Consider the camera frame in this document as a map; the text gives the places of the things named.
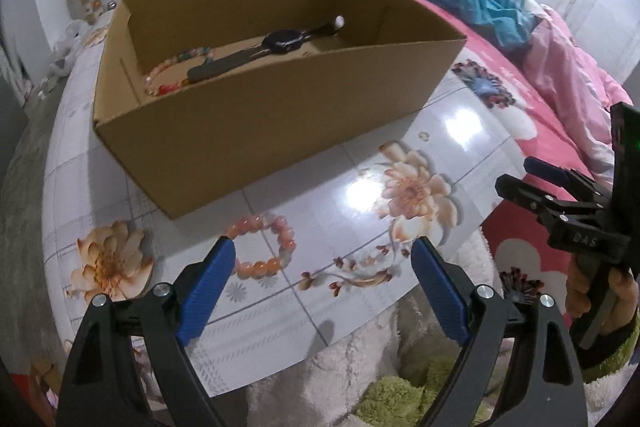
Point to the right hand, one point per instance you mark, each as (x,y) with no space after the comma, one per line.
(623,285)

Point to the black wristwatch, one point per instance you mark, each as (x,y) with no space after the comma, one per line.
(278,42)

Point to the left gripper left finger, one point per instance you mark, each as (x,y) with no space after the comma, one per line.
(101,385)

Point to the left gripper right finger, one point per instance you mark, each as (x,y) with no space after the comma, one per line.
(543,384)

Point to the pink floral bed cover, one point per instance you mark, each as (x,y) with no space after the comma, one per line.
(356,207)

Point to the pink blanket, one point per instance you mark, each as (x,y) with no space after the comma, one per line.
(578,90)

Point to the brown cardboard box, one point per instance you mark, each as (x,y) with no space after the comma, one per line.
(188,144)

